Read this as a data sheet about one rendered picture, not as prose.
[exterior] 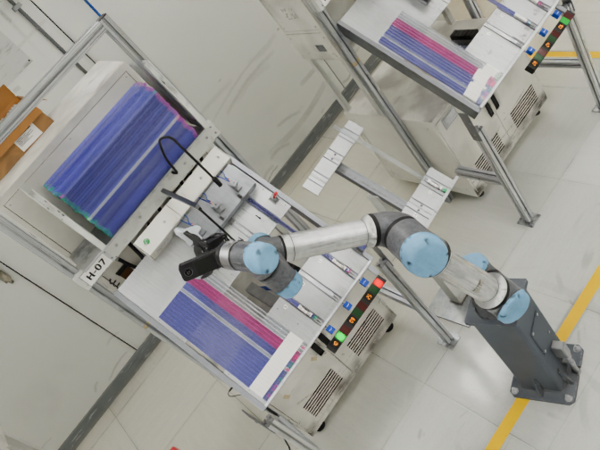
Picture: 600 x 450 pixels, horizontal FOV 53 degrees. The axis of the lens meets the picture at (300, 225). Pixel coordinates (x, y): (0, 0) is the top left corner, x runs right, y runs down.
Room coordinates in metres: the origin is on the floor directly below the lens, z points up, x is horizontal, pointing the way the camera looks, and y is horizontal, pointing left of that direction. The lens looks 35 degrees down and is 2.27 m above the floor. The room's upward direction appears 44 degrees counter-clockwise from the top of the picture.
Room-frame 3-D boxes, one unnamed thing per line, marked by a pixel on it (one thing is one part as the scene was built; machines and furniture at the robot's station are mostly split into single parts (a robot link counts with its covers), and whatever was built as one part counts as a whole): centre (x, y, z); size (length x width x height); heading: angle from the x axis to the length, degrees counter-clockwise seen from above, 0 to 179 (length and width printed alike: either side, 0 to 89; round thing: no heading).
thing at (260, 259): (1.19, 0.13, 1.45); 0.11 x 0.08 x 0.09; 28
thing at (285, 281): (1.21, 0.13, 1.36); 0.11 x 0.08 x 0.11; 177
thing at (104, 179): (2.12, 0.30, 1.52); 0.51 x 0.13 x 0.27; 105
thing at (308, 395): (2.23, 0.38, 0.31); 0.70 x 0.65 x 0.62; 105
